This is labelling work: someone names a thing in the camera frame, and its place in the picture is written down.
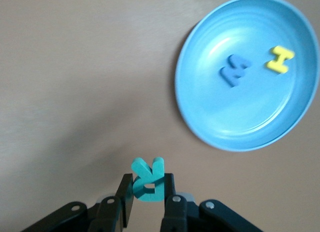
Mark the teal foam letter R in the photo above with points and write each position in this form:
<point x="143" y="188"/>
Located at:
<point x="147" y="182"/>

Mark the blue uppercase foam letter M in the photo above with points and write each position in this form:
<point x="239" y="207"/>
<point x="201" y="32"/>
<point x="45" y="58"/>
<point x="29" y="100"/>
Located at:
<point x="235" y="71"/>

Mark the yellow foam letter H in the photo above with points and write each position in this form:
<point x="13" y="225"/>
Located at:
<point x="278" y="60"/>

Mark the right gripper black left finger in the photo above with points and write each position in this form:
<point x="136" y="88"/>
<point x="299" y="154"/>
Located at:
<point x="110" y="214"/>

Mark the blue plate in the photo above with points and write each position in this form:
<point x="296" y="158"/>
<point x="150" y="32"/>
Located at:
<point x="250" y="111"/>

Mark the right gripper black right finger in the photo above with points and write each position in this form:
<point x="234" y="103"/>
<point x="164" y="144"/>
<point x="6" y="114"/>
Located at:
<point x="175" y="214"/>

